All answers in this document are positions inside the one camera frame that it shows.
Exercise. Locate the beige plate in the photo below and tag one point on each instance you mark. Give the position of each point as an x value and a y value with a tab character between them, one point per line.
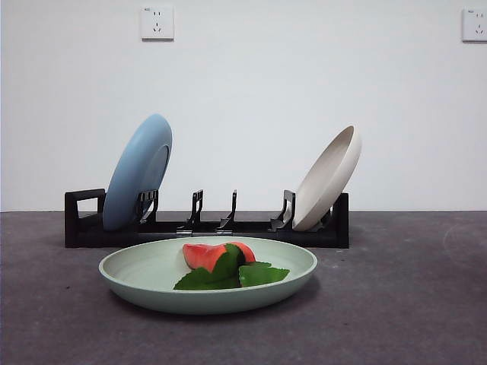
327	182

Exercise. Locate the white wall socket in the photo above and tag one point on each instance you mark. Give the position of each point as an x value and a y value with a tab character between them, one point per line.
158	23
475	24

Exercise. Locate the black plate rack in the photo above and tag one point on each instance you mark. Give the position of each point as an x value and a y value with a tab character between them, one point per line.
247	237

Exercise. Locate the orange carrot with green leaves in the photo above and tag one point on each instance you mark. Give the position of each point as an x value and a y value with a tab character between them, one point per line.
201	254

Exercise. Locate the blue plate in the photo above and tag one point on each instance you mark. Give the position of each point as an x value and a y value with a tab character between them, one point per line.
133	171

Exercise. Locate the green plate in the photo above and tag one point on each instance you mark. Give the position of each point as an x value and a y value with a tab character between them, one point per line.
152	289

